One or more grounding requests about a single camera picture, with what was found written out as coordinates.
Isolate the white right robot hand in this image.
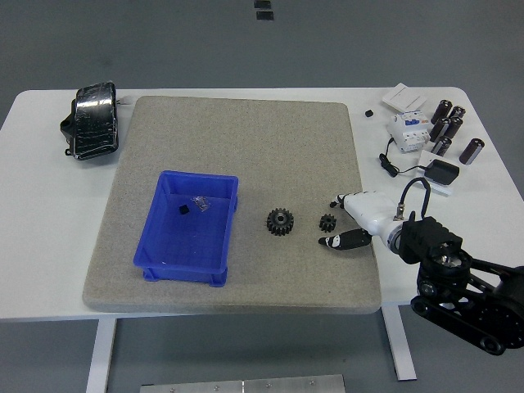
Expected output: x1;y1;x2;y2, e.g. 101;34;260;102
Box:
318;189;405;251

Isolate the large black gear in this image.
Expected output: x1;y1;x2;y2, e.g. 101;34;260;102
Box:
265;207;295;237

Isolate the blue plastic box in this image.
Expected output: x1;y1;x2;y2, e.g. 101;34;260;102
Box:
133;169;240;288

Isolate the white flat panel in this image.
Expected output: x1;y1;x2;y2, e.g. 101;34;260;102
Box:
413;149;455;197

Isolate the black power adapter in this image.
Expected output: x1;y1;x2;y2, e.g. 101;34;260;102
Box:
421;159;460;186

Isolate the white circuit breaker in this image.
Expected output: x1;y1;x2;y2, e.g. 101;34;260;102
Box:
387;110;431;155

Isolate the grey-brown mat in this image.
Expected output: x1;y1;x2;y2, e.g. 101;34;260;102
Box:
81;95;382;315

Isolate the white table leg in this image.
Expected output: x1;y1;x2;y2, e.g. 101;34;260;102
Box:
84;318;118;393
381;306;418;382

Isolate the grey metal plate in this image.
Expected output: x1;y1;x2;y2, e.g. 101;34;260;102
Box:
139;374;346;393

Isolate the black tape-wrapped device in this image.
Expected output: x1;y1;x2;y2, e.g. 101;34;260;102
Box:
60;80;121;161

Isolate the black adapter cord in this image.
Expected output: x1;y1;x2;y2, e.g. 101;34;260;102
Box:
378;138;427;178

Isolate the white wall switch panel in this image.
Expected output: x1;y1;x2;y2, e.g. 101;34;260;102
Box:
382;83;428;112

